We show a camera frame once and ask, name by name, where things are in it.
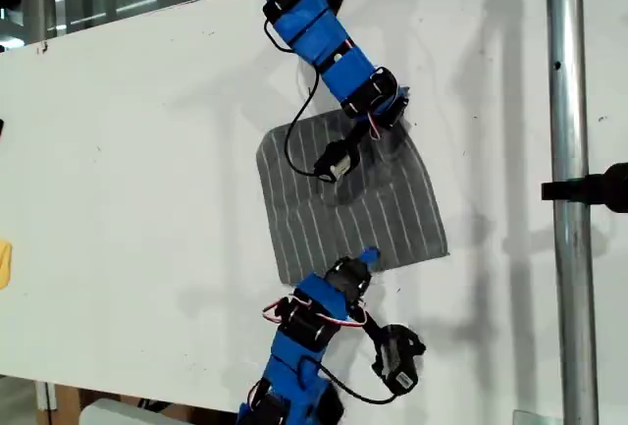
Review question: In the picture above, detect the grey white-striped towel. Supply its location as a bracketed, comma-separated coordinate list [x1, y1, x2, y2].
[255, 110, 450, 288]

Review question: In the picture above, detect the black clamp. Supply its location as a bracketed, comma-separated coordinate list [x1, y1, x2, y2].
[541, 162, 628, 215]

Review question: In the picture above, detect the white rounded container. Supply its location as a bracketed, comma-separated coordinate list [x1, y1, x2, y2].
[78, 398, 197, 425]

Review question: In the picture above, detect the yellow object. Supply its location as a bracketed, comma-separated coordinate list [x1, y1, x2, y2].
[0, 240, 14, 291]

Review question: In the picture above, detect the black camera stalk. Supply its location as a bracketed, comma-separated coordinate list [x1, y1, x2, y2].
[342, 120, 374, 151]
[360, 311, 393, 347]

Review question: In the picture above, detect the black camera box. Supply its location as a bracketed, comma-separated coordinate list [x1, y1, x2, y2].
[371, 325, 427, 396]
[312, 139, 363, 185]

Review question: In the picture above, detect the black camera cable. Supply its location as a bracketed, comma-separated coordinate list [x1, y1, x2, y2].
[298, 355, 398, 404]
[263, 17, 325, 179]

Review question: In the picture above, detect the steel post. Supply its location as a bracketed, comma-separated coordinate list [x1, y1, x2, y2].
[544, 0, 601, 425]

